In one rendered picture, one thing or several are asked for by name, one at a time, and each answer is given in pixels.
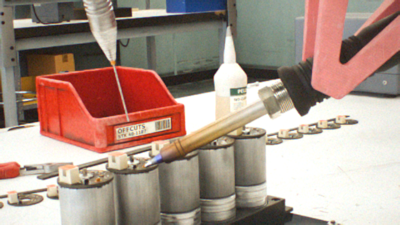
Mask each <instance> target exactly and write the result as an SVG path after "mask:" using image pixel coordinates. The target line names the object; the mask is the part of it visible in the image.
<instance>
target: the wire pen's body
mask: <svg viewBox="0 0 400 225"><path fill-rule="evenodd" d="M83 3H84V7H85V10H86V14H87V18H88V21H89V25H90V28H91V31H93V32H102V31H107V30H110V29H112V28H114V27H115V26H117V22H116V17H115V14H114V11H113V7H112V4H111V0H83Z"/></svg>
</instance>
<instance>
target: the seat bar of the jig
mask: <svg viewBox="0 0 400 225"><path fill-rule="evenodd" d="M285 215H286V200H285V199H284V198H281V197H274V196H269V195H267V205H265V206H263V207H261V208H258V209H248V210H241V209H237V210H236V218H235V219H233V220H230V221H227V222H224V223H220V224H203V223H201V225H267V224H268V223H270V222H272V221H275V220H277V219H279V218H281V217H284V216H285Z"/></svg>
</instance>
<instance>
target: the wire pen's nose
mask: <svg viewBox="0 0 400 225"><path fill-rule="evenodd" d="M92 34H93V36H94V37H95V39H96V41H97V42H98V44H99V45H100V47H102V50H103V51H104V53H105V55H106V56H107V58H108V59H109V60H110V61H113V60H115V58H116V40H117V26H115V27H114V28H112V29H110V30H107V31H102V32H93V31H92Z"/></svg>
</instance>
